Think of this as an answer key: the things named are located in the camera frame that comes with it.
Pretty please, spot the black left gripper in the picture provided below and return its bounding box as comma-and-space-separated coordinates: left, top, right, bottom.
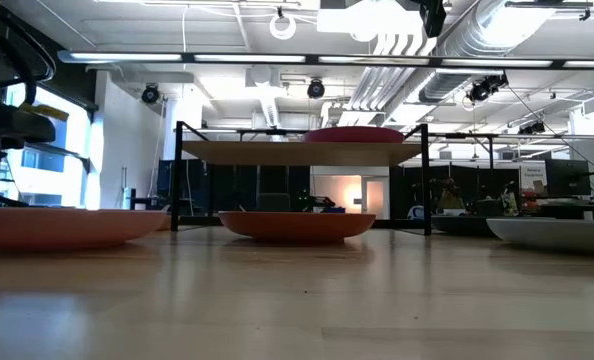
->
0, 101, 57, 152

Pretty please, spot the light pink plate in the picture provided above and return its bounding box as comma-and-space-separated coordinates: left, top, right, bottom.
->
0, 207, 171, 251

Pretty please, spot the magenta plate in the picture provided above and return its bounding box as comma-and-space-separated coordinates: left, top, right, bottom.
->
301, 125, 406, 145

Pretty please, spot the dark grey plate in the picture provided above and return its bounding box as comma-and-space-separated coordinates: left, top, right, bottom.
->
430, 214, 498, 238

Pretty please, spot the pale grey plate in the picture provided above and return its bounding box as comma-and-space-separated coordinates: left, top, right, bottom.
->
485, 217, 594, 252

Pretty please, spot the terracotta orange plate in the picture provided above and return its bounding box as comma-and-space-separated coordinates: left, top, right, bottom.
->
218, 210, 377, 245

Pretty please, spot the yellow tag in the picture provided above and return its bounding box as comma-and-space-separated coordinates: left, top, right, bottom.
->
19, 102, 71, 123

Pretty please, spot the large glass window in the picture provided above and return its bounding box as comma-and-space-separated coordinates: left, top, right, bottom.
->
0, 82, 101, 211

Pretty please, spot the black ceiling spotlight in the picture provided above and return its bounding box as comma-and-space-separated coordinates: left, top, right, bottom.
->
140, 83, 161, 105
306, 78, 326, 100
465, 73, 509, 104

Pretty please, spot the white printed sign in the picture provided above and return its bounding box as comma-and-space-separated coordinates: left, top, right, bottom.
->
519, 164, 548, 194

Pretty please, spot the black overhead light bar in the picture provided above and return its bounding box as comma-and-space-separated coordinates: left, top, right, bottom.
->
56, 49, 594, 71

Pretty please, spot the lit doorway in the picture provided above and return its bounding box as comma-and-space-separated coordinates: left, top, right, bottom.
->
361, 175, 391, 220

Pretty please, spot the dark background monitor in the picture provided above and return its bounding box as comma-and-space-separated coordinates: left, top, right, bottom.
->
545, 159, 592, 197

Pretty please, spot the dark office partition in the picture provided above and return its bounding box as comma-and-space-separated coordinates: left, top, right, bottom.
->
156, 158, 312, 214

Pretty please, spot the silver ventilation duct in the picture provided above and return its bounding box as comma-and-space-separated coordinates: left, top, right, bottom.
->
416, 0, 558, 104

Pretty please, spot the white hanging ring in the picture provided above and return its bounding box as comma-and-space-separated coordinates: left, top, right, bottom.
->
269, 12, 297, 41

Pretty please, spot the wooden shelf with black frame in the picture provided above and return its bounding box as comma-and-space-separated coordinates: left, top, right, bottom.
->
170, 120, 433, 237

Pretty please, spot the black dish rack frame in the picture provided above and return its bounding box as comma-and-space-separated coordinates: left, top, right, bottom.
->
126, 189, 594, 231

